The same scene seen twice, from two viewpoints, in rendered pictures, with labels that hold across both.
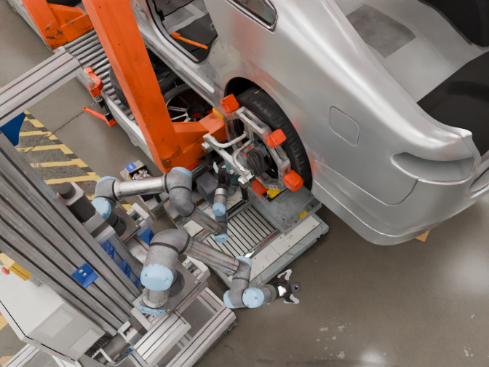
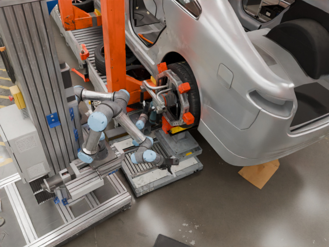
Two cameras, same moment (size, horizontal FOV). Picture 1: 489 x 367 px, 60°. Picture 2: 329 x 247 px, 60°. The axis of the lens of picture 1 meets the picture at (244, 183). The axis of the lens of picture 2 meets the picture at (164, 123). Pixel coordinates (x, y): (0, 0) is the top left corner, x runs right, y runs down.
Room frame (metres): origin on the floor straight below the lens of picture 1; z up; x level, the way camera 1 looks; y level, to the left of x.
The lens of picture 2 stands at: (-0.61, 0.01, 2.66)
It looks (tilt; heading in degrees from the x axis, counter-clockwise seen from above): 44 degrees down; 358
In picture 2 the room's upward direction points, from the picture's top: 6 degrees clockwise
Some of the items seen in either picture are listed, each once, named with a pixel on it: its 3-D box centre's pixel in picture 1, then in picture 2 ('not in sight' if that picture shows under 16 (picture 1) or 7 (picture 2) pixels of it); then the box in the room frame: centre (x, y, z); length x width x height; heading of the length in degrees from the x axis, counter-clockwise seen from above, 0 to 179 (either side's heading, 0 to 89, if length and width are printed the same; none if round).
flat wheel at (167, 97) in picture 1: (197, 119); (139, 86); (2.38, 0.28, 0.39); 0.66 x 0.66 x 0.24
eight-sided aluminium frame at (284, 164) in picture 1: (256, 150); (171, 98); (1.60, -0.10, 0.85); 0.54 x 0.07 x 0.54; 31
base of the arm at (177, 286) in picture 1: (167, 279); (98, 149); (0.87, 0.46, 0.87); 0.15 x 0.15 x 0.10
